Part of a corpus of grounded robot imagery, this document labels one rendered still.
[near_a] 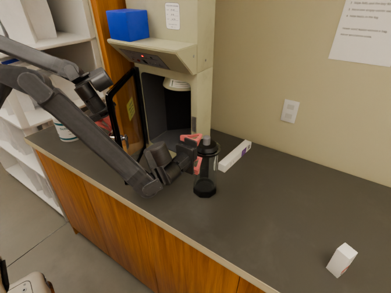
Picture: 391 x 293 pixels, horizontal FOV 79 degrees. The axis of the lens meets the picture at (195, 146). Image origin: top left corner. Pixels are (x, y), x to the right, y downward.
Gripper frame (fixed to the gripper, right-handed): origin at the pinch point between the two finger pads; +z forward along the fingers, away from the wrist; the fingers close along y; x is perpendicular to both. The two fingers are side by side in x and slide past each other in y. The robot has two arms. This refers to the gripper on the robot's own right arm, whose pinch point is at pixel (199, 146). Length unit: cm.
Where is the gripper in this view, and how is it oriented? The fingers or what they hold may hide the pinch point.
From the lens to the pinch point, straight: 83.9
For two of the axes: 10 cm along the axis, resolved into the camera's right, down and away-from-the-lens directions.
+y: -0.2, -8.3, -5.6
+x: -8.3, -3.0, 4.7
